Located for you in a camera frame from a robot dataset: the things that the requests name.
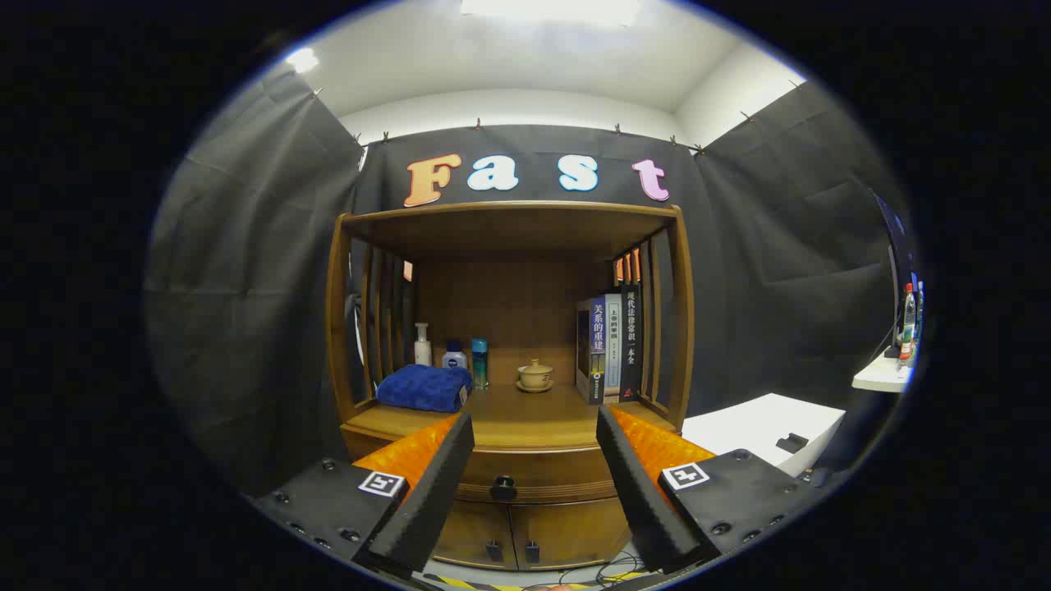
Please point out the wooden drawer with black knob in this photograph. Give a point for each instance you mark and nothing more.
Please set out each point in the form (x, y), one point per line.
(534, 472)

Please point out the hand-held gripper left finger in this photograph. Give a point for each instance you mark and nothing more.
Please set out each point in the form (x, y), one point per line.
(435, 492)

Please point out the white side desk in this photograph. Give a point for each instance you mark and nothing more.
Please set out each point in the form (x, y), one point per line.
(883, 376)

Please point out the book with pale spine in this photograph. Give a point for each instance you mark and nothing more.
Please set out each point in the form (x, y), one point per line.
(612, 353)

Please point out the clear blue bottle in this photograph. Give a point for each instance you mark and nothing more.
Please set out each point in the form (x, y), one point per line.
(479, 365)

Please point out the beige lidded teacup with saucer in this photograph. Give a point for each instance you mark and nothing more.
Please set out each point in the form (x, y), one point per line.
(535, 377)

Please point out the small ceiling light panel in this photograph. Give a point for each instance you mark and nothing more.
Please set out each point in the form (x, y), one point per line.
(302, 59)

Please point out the book with black spine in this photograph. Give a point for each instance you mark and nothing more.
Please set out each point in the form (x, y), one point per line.
(631, 345)

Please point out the book with blue spine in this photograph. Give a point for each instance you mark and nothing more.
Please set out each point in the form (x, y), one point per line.
(597, 353)

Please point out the black backdrop cloth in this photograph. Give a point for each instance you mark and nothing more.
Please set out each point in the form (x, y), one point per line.
(246, 287)

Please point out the wooden countertop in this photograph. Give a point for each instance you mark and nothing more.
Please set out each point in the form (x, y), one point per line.
(525, 414)

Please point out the white side cabinet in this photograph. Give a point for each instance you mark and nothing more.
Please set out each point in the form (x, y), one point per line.
(755, 423)

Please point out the large ceiling light panel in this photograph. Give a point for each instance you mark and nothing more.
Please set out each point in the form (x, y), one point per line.
(550, 10)

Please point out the clear water bottle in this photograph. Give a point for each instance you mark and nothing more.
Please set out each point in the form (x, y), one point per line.
(908, 316)

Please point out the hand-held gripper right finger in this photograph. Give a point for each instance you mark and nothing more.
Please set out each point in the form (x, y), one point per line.
(636, 492)

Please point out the white pump bottle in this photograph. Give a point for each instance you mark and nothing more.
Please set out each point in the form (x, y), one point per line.
(423, 351)

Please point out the wooden cabinet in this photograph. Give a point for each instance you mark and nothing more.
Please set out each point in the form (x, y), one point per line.
(509, 312)

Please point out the white bottle with blue cap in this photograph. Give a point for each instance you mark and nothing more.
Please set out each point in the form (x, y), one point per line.
(454, 359)

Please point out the blue folded towel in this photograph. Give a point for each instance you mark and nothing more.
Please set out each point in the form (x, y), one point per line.
(423, 387)

